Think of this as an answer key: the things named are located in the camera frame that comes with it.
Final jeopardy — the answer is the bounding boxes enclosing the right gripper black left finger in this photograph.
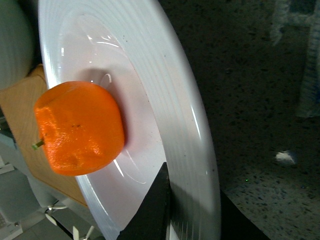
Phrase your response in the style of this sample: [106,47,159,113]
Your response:
[117,162,171,240]

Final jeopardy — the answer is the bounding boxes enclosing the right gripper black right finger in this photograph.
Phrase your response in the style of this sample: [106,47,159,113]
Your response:
[220,190,269,240]

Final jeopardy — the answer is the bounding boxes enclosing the white ribbed plate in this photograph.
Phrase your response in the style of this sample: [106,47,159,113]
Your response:
[38,0,221,240]

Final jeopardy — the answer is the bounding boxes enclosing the grey blue cloth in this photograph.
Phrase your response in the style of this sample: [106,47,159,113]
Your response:
[271,0,320,118]

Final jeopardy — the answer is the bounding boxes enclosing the orange fruit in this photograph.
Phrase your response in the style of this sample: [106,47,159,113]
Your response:
[33,81,125,176]

